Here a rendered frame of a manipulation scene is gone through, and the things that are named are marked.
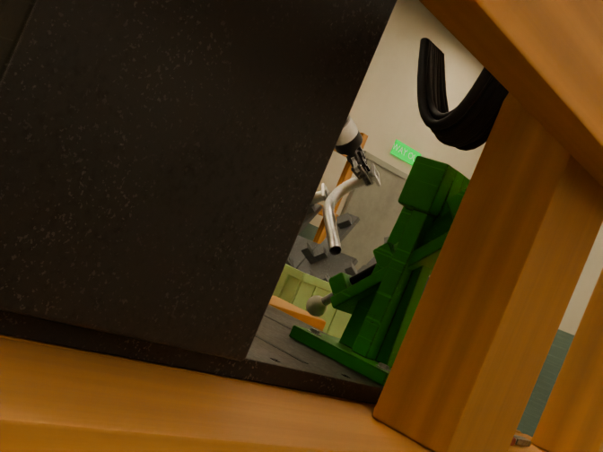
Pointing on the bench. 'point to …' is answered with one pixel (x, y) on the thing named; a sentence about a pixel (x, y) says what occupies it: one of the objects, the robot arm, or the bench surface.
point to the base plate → (302, 377)
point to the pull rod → (317, 306)
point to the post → (506, 305)
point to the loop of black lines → (483, 87)
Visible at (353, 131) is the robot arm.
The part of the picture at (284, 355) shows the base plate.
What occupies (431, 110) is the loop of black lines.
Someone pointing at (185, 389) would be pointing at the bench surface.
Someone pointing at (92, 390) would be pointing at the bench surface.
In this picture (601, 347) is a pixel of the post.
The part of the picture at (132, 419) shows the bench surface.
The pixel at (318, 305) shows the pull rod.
